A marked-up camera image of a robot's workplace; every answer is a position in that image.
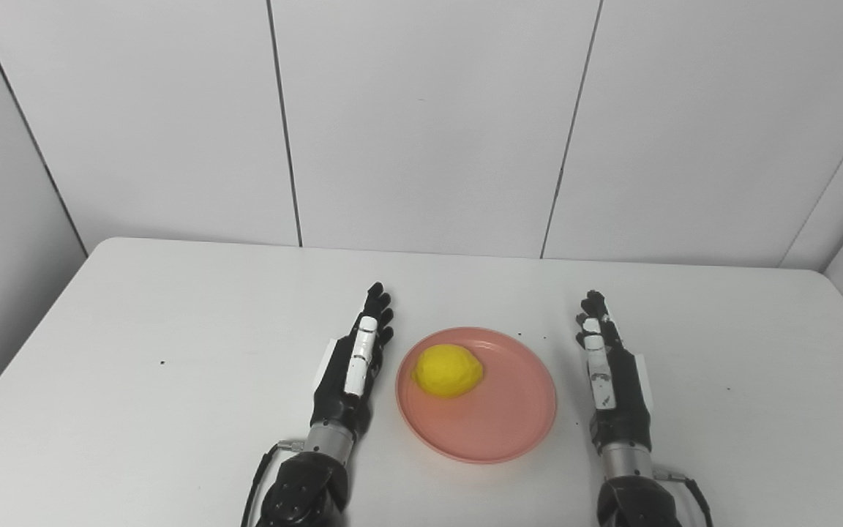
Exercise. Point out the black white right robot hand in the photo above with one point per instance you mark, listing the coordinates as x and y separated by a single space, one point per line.
623 399

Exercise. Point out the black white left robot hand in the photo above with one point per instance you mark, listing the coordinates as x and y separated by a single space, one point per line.
337 388

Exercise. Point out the yellow lemon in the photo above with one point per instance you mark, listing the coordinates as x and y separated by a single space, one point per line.
447 369

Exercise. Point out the pink round plate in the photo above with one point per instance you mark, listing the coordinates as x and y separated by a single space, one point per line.
502 417

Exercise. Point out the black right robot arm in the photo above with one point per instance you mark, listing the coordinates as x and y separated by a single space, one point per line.
637 498

